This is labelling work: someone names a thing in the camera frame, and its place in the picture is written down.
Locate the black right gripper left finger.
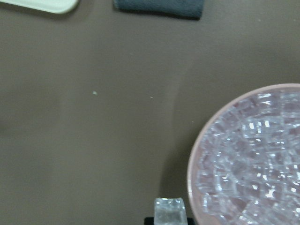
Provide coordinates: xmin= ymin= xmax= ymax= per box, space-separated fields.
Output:
xmin=144 ymin=217 xmax=154 ymax=225

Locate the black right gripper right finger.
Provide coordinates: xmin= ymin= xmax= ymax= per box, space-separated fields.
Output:
xmin=187 ymin=217 xmax=195 ymax=225

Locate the clear ice cube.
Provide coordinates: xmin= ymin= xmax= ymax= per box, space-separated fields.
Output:
xmin=154 ymin=198 xmax=188 ymax=225

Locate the clear ice cubes pile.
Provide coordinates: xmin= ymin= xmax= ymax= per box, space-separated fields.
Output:
xmin=195 ymin=92 xmax=300 ymax=225

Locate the pink bowl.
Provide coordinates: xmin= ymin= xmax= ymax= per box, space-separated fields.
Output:
xmin=187 ymin=83 xmax=300 ymax=225

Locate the grey folded cloth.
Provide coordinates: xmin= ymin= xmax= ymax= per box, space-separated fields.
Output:
xmin=113 ymin=0 xmax=204 ymax=19

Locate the cream serving tray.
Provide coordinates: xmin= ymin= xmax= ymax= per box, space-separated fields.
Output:
xmin=0 ymin=0 xmax=79 ymax=14

